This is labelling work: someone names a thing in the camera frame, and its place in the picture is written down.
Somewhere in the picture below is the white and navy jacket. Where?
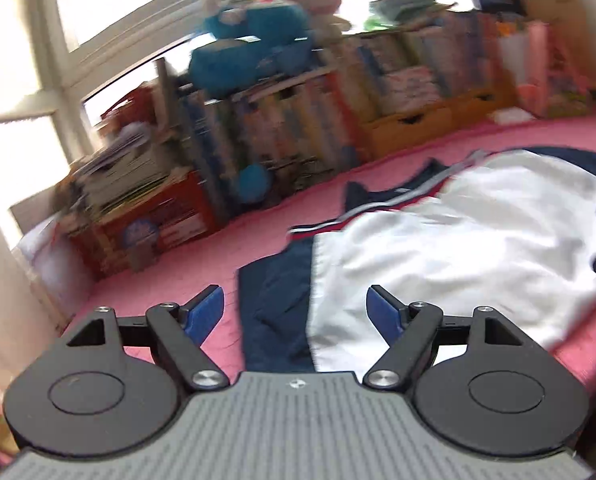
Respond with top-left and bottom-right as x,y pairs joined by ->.
237,146 -> 596,375

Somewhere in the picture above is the pink rabbit print towel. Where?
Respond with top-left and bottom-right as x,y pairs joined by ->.
78,112 -> 596,378

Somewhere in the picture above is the red plastic basket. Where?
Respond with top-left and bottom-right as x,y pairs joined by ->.
60,167 -> 222,281

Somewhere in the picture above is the pink triangular toy house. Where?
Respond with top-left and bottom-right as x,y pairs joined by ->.
517,21 -> 590,118

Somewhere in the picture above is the blue plush ball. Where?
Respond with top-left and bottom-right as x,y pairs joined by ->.
237,164 -> 271,204

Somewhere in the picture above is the crumpled white tissue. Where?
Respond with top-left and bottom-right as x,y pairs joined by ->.
489,107 -> 536,126

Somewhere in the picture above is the stack of papers and notebooks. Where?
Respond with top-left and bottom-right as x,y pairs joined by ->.
53,122 -> 191,218

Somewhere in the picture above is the miniature bicycle model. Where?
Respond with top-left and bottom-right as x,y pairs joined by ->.
262,155 -> 333,198

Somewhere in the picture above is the row of upright books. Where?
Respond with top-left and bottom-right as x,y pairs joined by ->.
176,11 -> 512,217

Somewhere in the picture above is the brown cardboard board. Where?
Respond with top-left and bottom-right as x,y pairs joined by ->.
524,0 -> 596,82

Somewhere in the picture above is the wooden desk drawer organizer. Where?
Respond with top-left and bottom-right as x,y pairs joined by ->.
363,84 -> 518,160

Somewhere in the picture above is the blue plush toy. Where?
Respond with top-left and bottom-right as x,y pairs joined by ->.
187,0 -> 314,99

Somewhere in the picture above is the folded green cloth stack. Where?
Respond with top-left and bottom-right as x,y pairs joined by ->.
364,0 -> 456,32

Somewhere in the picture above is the pink and white plush doll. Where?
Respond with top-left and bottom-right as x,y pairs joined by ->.
294,0 -> 352,47

